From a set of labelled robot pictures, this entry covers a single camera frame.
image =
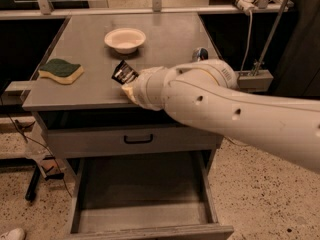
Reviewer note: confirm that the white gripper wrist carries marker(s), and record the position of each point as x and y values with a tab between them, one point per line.
144	88

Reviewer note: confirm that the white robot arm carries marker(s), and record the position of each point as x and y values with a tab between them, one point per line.
204	95

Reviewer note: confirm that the grey cabinet counter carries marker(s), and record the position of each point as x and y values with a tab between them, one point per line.
170	40

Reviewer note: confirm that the closed grey upper drawer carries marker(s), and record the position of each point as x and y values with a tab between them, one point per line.
108	141

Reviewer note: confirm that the open grey middle drawer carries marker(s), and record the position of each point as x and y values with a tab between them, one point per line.
164	196

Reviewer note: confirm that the white paper bowl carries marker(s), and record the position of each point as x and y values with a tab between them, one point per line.
125	40

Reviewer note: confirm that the green yellow sponge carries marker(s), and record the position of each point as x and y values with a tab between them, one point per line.
61	71

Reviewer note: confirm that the silver blue drink can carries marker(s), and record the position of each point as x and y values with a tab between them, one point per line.
199	54

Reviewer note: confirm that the black clamp tool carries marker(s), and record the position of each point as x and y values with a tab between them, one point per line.
49	169

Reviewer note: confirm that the metal diagonal rod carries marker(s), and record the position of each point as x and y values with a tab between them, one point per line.
263	4

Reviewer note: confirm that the dark cabinet at right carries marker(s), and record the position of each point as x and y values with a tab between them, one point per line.
298	71

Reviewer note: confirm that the white shoe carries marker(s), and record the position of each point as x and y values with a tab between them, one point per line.
15	234

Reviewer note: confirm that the black drawer handle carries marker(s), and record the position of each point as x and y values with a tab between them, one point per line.
132	140

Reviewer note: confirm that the grey back rail shelf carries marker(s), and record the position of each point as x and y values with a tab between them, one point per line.
62	13

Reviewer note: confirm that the grey side bracket block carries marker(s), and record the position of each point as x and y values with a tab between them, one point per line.
254	83

